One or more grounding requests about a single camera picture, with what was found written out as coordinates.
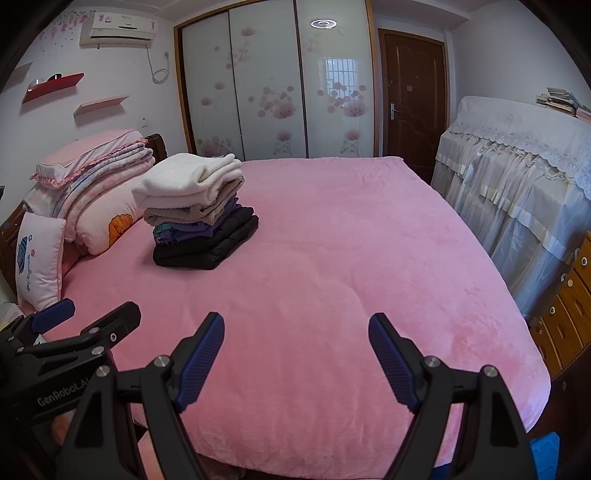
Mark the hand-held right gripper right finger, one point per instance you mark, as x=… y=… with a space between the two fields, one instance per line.
x=390 y=360

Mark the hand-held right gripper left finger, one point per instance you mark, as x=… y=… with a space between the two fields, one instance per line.
x=205 y=355

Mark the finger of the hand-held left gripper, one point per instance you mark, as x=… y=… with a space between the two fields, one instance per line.
x=117 y=318
x=53 y=313

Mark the white fluffy cardigan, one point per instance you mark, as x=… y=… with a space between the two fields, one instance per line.
x=184 y=180

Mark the pink embroidered pillow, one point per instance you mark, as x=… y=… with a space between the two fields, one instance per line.
x=41 y=263

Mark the orange print pillow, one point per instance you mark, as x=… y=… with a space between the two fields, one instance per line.
x=115 y=230

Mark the folded black garment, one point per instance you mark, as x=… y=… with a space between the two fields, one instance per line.
x=207 y=254

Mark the folded purple garment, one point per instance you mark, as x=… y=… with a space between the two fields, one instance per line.
x=194 y=229

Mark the pink fleece bed blanket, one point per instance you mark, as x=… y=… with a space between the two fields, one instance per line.
x=323 y=254

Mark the folded beige sweater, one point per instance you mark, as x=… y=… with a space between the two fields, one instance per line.
x=194 y=213

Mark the folded pink ruffled quilt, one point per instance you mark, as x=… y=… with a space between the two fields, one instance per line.
x=92 y=161

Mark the blue plastic stool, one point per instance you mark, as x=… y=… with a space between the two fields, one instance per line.
x=545 y=457

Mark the wooden desk with drawers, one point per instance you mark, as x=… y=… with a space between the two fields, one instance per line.
x=568 y=304

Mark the brown wooden door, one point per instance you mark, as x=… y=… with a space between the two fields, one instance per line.
x=415 y=115

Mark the floral sliding door wardrobe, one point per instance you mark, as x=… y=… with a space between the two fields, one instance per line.
x=272 y=92

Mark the stack of books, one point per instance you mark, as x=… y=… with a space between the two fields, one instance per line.
x=561 y=104

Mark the pink wall shelf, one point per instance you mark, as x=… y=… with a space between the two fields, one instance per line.
x=101 y=105

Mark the red wall shelf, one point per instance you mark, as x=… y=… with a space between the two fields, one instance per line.
x=53 y=87

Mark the small pale wall shelf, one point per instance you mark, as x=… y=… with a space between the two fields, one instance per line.
x=21 y=74

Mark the white wall air conditioner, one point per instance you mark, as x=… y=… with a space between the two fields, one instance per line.
x=117 y=30

